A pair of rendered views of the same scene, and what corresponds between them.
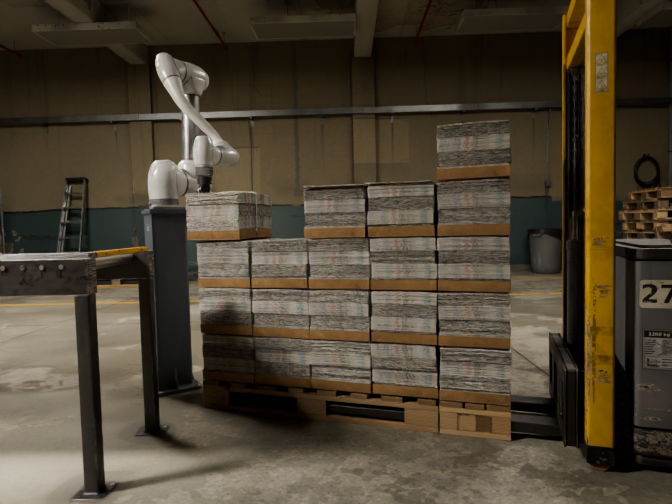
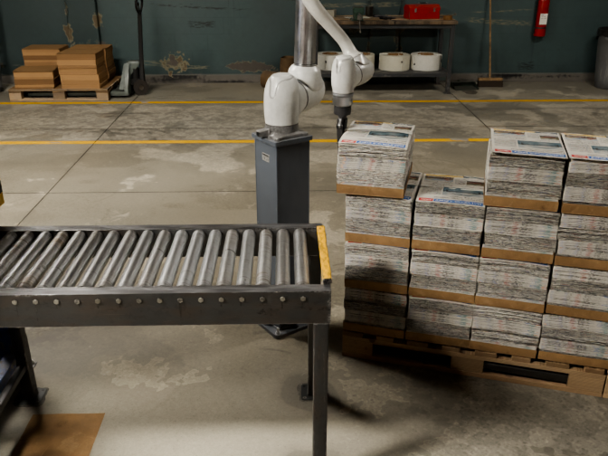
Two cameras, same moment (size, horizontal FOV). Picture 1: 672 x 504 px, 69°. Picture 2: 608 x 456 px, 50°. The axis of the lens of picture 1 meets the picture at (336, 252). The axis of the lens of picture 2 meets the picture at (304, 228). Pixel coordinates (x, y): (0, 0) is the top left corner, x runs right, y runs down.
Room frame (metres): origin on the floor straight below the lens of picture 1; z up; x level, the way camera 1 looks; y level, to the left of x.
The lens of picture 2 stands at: (-0.21, 1.00, 1.83)
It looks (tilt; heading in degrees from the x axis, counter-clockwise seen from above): 24 degrees down; 357
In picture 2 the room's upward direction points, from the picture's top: straight up
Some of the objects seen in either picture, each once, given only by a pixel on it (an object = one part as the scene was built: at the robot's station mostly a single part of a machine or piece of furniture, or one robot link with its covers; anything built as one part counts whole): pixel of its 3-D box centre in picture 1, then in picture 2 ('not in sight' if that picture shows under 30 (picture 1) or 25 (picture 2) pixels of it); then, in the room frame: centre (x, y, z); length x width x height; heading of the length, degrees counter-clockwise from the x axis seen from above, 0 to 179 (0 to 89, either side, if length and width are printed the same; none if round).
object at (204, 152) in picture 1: (205, 151); (345, 72); (2.63, 0.68, 1.30); 0.13 x 0.11 x 0.16; 147
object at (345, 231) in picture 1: (345, 231); (518, 187); (2.37, -0.05, 0.86); 0.38 x 0.29 x 0.04; 162
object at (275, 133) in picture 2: (160, 204); (278, 128); (2.74, 0.96, 1.03); 0.22 x 0.18 x 0.06; 123
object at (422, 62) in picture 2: not in sight; (380, 46); (8.49, -0.45, 0.55); 1.80 x 0.70 x 1.09; 89
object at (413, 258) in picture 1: (323, 322); (476, 276); (2.41, 0.07, 0.42); 1.17 x 0.39 x 0.83; 71
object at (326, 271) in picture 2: (121, 251); (324, 251); (1.88, 0.82, 0.81); 0.43 x 0.03 x 0.02; 179
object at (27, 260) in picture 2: not in sight; (25, 262); (1.92, 1.87, 0.77); 0.47 x 0.05 x 0.05; 179
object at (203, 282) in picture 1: (323, 325); (476, 280); (2.41, 0.07, 0.40); 1.16 x 0.38 x 0.51; 71
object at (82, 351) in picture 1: (90, 393); (319, 403); (1.65, 0.85, 0.34); 0.06 x 0.06 x 0.68; 89
